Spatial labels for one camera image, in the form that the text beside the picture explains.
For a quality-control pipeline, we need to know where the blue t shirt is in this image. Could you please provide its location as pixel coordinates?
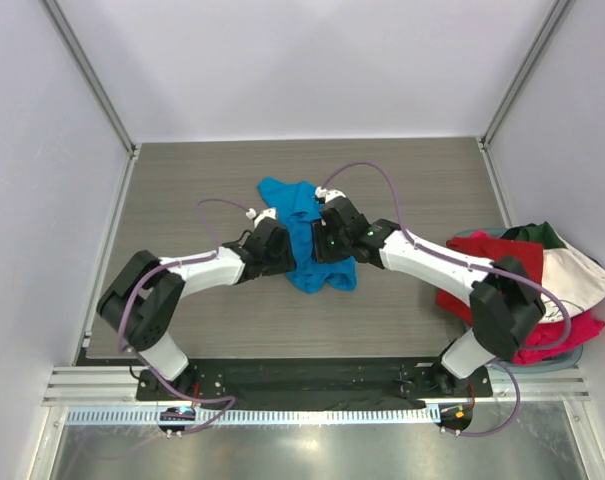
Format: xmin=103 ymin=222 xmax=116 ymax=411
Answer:
xmin=257 ymin=177 xmax=357 ymax=294

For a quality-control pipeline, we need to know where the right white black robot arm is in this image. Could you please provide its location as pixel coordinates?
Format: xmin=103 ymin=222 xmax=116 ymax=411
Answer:
xmin=312 ymin=188 xmax=546 ymax=396

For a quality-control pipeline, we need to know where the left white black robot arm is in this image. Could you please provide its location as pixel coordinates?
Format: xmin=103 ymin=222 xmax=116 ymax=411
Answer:
xmin=96 ymin=218 xmax=296 ymax=399

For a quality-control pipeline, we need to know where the red t shirt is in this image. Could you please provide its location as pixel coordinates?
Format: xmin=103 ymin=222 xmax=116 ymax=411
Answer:
xmin=434 ymin=236 xmax=545 ymax=326

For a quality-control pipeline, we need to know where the dark green t shirt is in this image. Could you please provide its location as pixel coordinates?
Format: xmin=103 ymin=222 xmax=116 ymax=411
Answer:
xmin=501 ymin=222 xmax=567 ymax=250

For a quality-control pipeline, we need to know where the pink t shirt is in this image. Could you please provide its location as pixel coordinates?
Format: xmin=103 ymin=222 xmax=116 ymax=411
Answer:
xmin=469 ymin=229 xmax=605 ymax=366

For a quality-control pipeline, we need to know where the white t shirt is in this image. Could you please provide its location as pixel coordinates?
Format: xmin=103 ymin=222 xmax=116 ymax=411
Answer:
xmin=541 ymin=244 xmax=605 ymax=318

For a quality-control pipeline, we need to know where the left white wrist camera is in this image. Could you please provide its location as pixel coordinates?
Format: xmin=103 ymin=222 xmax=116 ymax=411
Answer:
xmin=245 ymin=208 xmax=277 ymax=226

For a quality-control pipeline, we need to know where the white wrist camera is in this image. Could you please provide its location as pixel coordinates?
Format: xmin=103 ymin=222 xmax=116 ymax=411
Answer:
xmin=245 ymin=208 xmax=277 ymax=226
xmin=314 ymin=186 xmax=346 ymax=205

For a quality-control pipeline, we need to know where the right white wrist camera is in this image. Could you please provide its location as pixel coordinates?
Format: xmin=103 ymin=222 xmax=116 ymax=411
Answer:
xmin=314 ymin=186 xmax=346 ymax=205

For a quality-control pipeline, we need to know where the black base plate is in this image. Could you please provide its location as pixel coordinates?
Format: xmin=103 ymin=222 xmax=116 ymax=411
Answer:
xmin=134 ymin=355 xmax=494 ymax=407

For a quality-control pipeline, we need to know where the perforated metal rail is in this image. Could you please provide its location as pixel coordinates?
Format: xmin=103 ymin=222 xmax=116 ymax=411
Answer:
xmin=65 ymin=405 xmax=440 ymax=427

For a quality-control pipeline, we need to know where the right aluminium frame post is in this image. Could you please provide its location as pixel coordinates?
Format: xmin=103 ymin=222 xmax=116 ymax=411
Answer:
xmin=478 ymin=0 xmax=578 ymax=149

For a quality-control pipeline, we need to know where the aluminium frame post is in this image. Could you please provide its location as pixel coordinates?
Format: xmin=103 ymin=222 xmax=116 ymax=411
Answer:
xmin=40 ymin=0 xmax=139 ymax=156
xmin=478 ymin=0 xmax=578 ymax=149

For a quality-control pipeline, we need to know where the left aluminium frame post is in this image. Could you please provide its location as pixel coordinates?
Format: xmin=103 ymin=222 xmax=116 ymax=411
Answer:
xmin=40 ymin=0 xmax=139 ymax=156

